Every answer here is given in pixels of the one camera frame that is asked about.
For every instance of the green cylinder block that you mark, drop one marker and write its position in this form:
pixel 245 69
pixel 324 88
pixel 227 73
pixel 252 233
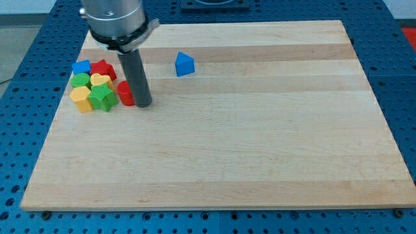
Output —
pixel 80 79

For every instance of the yellow hexagon block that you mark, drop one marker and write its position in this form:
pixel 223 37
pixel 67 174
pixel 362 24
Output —
pixel 79 96

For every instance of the yellow heart block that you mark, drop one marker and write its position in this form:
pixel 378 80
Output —
pixel 97 79

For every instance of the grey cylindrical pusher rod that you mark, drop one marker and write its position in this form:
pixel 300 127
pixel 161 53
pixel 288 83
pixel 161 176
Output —
pixel 135 75

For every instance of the blue cube block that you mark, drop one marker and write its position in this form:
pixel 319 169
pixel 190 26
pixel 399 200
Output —
pixel 81 67

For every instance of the green star block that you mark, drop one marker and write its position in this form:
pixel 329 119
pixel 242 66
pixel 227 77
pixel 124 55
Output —
pixel 102 97

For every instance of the red cylinder block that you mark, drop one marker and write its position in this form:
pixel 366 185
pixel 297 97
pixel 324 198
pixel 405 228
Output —
pixel 125 94

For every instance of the blue triangle block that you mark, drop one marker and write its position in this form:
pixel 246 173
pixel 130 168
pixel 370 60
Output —
pixel 184 64

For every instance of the red star block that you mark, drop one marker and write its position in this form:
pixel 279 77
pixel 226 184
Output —
pixel 103 68

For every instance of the wooden board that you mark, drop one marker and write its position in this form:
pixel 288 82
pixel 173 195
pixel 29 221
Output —
pixel 277 115

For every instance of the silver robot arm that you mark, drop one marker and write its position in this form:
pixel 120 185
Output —
pixel 118 25

